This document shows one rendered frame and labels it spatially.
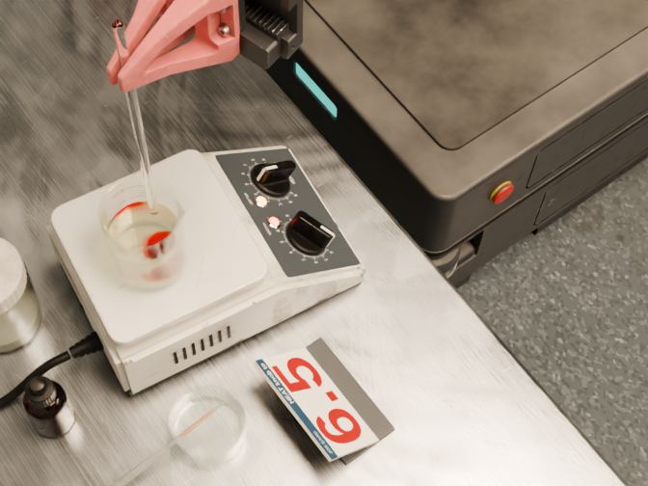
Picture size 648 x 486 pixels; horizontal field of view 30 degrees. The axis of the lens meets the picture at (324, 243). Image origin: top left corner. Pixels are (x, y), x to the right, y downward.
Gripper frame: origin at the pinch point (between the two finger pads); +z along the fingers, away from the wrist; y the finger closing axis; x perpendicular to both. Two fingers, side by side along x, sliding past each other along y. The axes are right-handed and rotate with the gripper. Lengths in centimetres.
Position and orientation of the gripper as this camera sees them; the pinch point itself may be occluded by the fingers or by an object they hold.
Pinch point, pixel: (124, 70)
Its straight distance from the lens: 66.8
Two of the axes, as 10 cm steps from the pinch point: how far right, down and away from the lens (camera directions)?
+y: 7.9, 5.5, -2.6
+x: -0.3, 4.6, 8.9
